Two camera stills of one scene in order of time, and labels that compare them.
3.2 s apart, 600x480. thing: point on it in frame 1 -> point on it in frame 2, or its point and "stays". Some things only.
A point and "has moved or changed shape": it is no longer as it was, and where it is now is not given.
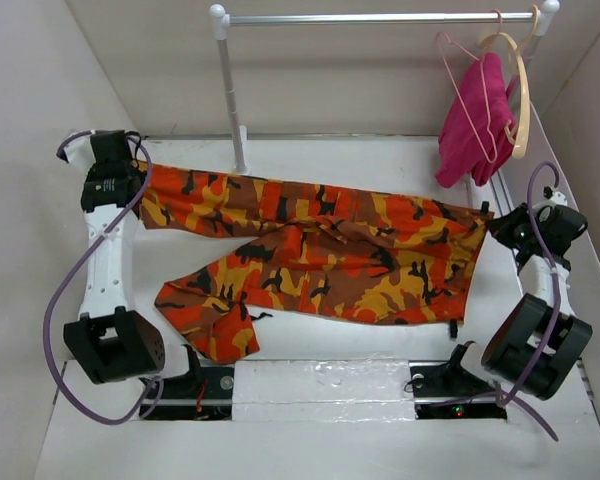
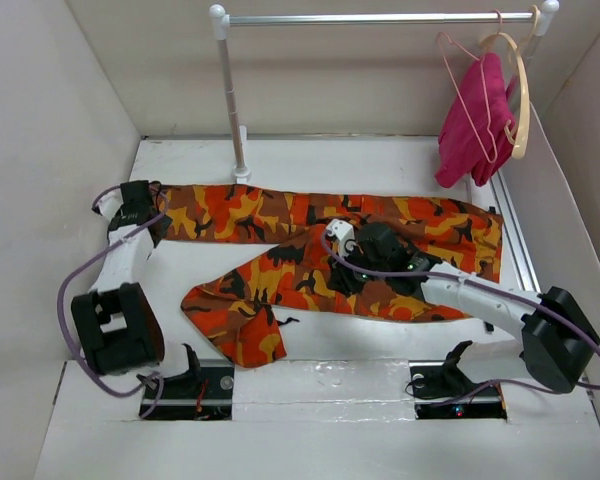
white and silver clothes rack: x=544 y=19 stays
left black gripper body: x=138 y=173 -> x=165 y=223
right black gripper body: x=514 y=231 -> x=359 y=260
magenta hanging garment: x=476 y=136 stays
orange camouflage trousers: x=309 y=250 has moved or changed shape
